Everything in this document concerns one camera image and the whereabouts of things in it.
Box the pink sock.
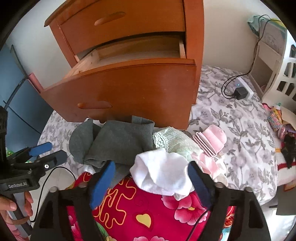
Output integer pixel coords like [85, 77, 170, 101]
[193, 125, 227, 157]

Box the white hello kitty sock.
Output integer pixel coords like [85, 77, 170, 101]
[81, 118, 102, 174]

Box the pink sleeve forearm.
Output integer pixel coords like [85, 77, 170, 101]
[6, 223, 30, 241]

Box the person's left hand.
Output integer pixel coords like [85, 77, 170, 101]
[1, 191, 34, 225]

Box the pink garment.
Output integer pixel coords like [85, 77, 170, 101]
[191, 152, 228, 186]

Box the red floral blanket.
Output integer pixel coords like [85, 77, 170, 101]
[66, 171, 236, 241]

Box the dark blue refrigerator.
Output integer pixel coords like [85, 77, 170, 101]
[1, 44, 53, 152]

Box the grey folded garment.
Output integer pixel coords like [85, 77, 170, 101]
[69, 116, 155, 188]

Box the light green knit garment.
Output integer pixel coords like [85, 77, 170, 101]
[152, 126, 203, 161]

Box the pile of colourful clutter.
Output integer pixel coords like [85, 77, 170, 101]
[262, 103, 295, 170]

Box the black charger plug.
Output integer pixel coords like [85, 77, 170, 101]
[233, 86, 248, 100]

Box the white power strip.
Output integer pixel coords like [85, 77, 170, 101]
[234, 77, 254, 100]

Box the white lattice shelf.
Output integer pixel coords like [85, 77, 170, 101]
[249, 15, 295, 111]

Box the wooden nightstand cabinet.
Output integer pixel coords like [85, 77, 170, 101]
[41, 0, 204, 129]

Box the teal cloth on shelf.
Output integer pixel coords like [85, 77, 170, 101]
[247, 15, 265, 37]

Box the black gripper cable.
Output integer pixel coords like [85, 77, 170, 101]
[28, 166, 77, 224]

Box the black power cable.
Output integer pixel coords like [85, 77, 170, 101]
[221, 14, 280, 100]

